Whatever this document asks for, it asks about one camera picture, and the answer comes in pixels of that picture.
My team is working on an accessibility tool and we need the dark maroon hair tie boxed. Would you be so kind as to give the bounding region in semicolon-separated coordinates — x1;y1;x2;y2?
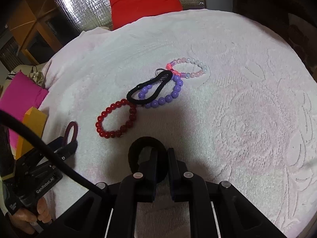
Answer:
62;121;79;147

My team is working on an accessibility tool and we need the purple bead bracelet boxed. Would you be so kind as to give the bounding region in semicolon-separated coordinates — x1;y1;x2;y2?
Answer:
137;75;184;109

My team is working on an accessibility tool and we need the person's left hand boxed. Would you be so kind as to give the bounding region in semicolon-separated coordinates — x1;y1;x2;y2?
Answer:
9;197;52;235

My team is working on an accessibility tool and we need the black hair tie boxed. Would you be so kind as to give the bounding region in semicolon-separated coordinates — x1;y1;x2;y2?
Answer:
126;69;174;106

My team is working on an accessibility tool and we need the pink white bead bracelet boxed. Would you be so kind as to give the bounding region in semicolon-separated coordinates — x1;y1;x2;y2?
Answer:
165;56;209;80

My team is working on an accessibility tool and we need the orange jewelry box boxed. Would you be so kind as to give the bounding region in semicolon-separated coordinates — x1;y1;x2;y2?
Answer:
16;107;48;160

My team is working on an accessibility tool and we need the orange wooden cabinet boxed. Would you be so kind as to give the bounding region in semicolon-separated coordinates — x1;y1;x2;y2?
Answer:
7;0;62;64

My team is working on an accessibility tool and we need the black cable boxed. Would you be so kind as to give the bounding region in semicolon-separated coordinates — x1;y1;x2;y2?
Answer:
0;109;107;196

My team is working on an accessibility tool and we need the small red cushion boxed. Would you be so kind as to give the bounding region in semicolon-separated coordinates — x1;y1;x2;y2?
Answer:
109;0;183;30

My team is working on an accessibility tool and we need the magenta pillow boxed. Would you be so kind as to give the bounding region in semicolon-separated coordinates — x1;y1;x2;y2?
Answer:
0;71;50;152

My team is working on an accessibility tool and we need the red bead bracelet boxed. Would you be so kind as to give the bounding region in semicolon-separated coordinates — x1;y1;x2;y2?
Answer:
95;98;138;139

